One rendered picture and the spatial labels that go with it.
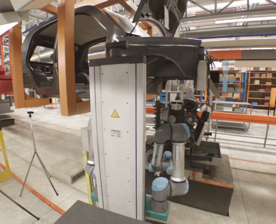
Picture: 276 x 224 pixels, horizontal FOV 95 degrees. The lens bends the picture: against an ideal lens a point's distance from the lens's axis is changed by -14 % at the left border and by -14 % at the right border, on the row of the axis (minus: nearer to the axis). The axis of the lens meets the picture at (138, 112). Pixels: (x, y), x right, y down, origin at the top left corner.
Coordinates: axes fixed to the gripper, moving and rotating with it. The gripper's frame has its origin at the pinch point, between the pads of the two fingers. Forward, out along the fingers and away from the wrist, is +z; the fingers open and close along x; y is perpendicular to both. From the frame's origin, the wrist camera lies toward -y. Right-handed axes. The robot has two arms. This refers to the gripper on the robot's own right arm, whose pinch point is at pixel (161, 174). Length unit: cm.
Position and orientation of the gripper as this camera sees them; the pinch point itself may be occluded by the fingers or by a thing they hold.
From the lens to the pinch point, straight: 166.4
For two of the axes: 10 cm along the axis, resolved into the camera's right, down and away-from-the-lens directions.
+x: 9.8, -0.9, 2.0
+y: 2.1, 5.6, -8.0
